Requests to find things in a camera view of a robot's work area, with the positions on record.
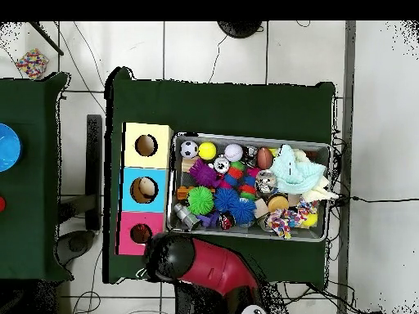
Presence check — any purple spiky rubber ball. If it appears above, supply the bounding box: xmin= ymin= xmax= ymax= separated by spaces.
xmin=188 ymin=159 xmax=223 ymax=189

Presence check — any black upright panel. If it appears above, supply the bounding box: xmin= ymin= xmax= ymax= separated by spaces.
xmin=84 ymin=114 xmax=103 ymax=231

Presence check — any wooden box with three holes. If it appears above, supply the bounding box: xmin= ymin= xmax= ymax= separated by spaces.
xmin=115 ymin=122 xmax=174 ymax=257

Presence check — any small soccer ball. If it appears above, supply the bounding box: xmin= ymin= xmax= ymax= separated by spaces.
xmin=180 ymin=140 xmax=200 ymax=159

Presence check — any multicoloured printed cloth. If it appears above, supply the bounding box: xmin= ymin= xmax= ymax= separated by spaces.
xmin=265 ymin=197 xmax=318 ymax=240

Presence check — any dark grey round base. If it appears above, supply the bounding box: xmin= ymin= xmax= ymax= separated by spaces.
xmin=56 ymin=230 xmax=96 ymax=266

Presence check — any dark green table cloth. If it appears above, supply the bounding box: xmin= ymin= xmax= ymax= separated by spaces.
xmin=0 ymin=72 xmax=74 ymax=282
xmin=102 ymin=66 xmax=336 ymax=284

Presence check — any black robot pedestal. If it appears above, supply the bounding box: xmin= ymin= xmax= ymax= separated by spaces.
xmin=173 ymin=280 xmax=230 ymax=314

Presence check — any multicoloured patterned bag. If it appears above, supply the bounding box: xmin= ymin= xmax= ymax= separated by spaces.
xmin=14 ymin=47 xmax=50 ymax=80

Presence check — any silver mesh bin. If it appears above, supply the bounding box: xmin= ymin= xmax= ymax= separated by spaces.
xmin=166 ymin=132 xmax=335 ymax=243

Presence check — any black round stand base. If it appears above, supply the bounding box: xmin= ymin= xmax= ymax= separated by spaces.
xmin=216 ymin=20 xmax=264 ymax=39

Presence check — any thin black rod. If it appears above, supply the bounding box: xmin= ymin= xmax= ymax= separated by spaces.
xmin=29 ymin=21 xmax=65 ymax=56

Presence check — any blue bowl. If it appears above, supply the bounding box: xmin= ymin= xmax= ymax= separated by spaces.
xmin=0 ymin=123 xmax=23 ymax=173

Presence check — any green spiky rubber ball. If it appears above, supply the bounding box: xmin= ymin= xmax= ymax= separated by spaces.
xmin=187 ymin=185 xmax=215 ymax=216

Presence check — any yellow tennis ball toy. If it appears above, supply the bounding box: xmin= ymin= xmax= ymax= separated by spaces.
xmin=197 ymin=141 xmax=218 ymax=161

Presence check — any mint green muslin cloth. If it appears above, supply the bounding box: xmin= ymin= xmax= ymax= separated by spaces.
xmin=268 ymin=143 xmax=327 ymax=195

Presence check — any grey metal pole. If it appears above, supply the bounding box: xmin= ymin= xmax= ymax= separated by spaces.
xmin=336 ymin=20 xmax=357 ymax=314

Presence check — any blue spiky rubber ball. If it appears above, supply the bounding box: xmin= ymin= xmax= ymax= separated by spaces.
xmin=228 ymin=196 xmax=257 ymax=227

